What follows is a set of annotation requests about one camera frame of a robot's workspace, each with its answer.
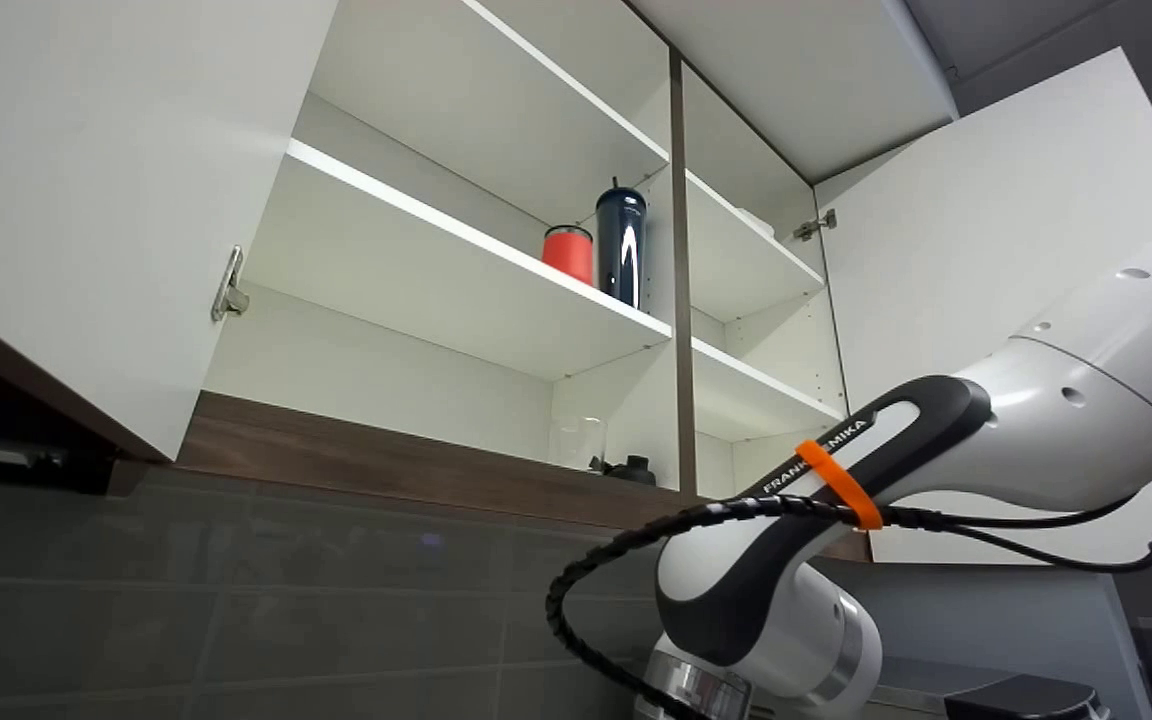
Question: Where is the orange strap on arm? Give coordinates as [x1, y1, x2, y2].
[792, 436, 888, 538]

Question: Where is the metal door hinge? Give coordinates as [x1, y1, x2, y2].
[792, 203, 841, 245]
[208, 250, 257, 329]

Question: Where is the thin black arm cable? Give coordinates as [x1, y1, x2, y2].
[867, 436, 1152, 576]

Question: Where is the dark blue tumbler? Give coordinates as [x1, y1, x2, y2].
[590, 177, 652, 311]

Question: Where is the black cable conduit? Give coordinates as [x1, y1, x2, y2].
[541, 491, 871, 720]

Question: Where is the grey cabinet divider post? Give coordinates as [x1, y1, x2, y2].
[665, 48, 705, 501]

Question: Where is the small black object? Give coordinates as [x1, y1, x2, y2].
[589, 452, 659, 487]

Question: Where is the white cabinet door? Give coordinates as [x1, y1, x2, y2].
[0, 0, 339, 463]
[812, 48, 1152, 571]

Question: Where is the white open wall cabinet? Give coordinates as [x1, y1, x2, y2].
[198, 0, 961, 538]

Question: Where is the red cup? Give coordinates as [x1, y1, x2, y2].
[541, 221, 601, 287]

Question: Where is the black appliance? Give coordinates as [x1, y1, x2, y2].
[944, 672, 1104, 720]

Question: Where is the wooden cabinet trim panel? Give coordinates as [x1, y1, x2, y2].
[177, 390, 871, 563]

